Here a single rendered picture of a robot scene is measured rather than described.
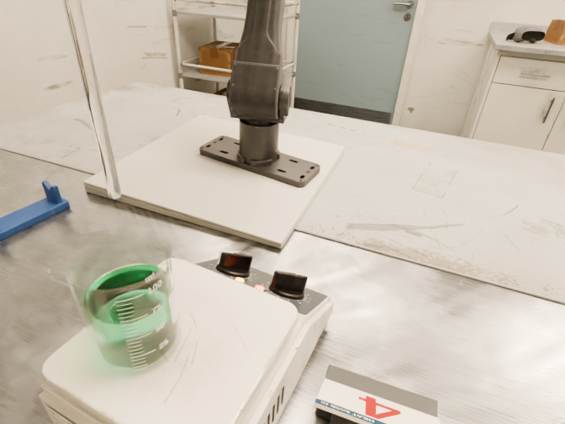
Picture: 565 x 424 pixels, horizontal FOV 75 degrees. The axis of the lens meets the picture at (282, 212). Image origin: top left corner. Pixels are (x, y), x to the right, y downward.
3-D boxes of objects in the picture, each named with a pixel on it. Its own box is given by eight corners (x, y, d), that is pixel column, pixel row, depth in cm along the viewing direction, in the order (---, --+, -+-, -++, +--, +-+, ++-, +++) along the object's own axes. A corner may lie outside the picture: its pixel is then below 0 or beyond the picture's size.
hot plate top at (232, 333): (171, 261, 31) (170, 253, 31) (303, 315, 27) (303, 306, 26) (35, 378, 22) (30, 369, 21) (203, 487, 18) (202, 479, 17)
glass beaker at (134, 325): (171, 300, 27) (155, 206, 22) (198, 357, 23) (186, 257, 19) (78, 335, 24) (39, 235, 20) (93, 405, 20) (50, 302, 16)
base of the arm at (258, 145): (307, 140, 51) (328, 124, 56) (193, 108, 58) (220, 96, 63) (302, 188, 56) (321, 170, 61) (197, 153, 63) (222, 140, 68)
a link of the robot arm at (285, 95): (288, 89, 50) (293, 77, 55) (225, 82, 51) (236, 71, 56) (285, 132, 54) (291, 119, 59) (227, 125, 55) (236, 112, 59)
